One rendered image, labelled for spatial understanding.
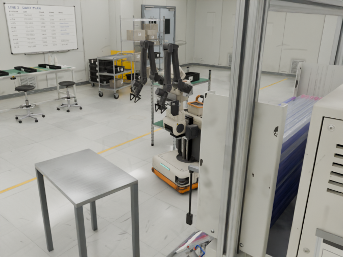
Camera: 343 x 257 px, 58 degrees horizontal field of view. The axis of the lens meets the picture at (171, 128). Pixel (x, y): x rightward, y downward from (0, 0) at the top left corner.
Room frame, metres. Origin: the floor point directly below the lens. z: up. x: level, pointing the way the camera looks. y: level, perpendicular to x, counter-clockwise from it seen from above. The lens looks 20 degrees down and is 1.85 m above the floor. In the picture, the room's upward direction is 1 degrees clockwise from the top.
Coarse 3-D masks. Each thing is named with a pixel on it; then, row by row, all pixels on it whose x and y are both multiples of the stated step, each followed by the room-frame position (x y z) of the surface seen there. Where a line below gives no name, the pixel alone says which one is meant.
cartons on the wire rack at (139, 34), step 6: (132, 30) 8.33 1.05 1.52; (138, 30) 8.41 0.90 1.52; (144, 30) 8.58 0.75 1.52; (150, 30) 8.82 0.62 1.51; (156, 30) 8.99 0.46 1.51; (132, 36) 8.33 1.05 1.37; (138, 36) 8.40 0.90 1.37; (144, 36) 8.57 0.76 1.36; (150, 36) 8.78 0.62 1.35; (156, 36) 9.01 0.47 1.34; (138, 54) 8.42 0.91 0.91; (132, 60) 8.26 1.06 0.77
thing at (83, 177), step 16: (48, 160) 2.14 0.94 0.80; (64, 160) 2.14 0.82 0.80; (80, 160) 2.14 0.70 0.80; (96, 160) 2.15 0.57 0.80; (48, 176) 1.88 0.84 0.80; (64, 176) 1.88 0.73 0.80; (80, 176) 1.89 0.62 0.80; (96, 176) 1.89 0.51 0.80; (112, 176) 1.90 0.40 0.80; (128, 176) 1.90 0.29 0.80; (64, 192) 1.68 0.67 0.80; (80, 192) 1.68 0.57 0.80; (96, 192) 1.69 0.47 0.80; (112, 192) 1.72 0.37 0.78; (80, 208) 1.57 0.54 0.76; (48, 224) 2.07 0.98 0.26; (80, 224) 1.57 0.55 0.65; (96, 224) 2.34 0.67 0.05; (48, 240) 2.06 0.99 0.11; (80, 240) 1.56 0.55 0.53; (80, 256) 1.57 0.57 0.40
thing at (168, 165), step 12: (156, 156) 3.36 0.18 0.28; (168, 156) 3.36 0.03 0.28; (180, 156) 3.39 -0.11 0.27; (156, 168) 3.29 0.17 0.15; (168, 168) 3.10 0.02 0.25; (180, 168) 3.05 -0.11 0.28; (168, 180) 3.08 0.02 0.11; (180, 180) 2.91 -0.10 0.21; (192, 180) 2.98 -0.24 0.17; (180, 192) 2.90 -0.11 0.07
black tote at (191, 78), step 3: (186, 72) 4.70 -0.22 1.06; (189, 72) 4.77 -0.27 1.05; (192, 72) 4.76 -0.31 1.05; (195, 72) 4.73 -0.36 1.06; (186, 75) 4.43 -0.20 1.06; (189, 75) 4.48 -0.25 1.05; (192, 75) 4.54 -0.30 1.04; (195, 75) 4.61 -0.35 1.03; (198, 75) 4.66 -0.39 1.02; (186, 78) 4.42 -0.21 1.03; (189, 78) 4.48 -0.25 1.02; (192, 78) 4.55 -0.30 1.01; (195, 78) 4.61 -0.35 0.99; (198, 78) 4.66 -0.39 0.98; (192, 81) 4.55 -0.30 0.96
